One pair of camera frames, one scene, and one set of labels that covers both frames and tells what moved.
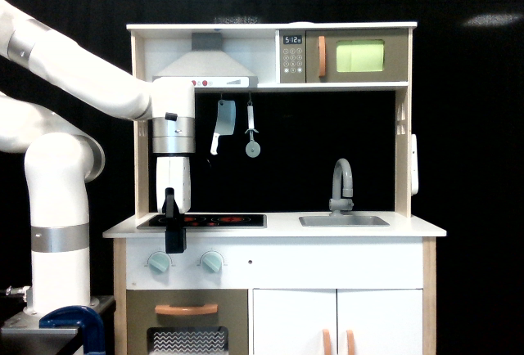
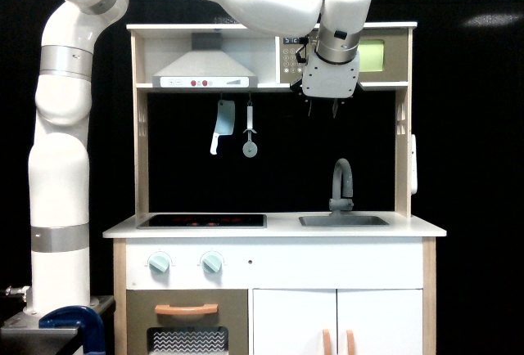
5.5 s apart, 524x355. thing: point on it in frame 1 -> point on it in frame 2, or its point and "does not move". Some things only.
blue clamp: [81, 317] does not move
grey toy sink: [344, 221] does not move
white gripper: [173, 172] -> [325, 79]
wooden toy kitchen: [301, 238] does not move
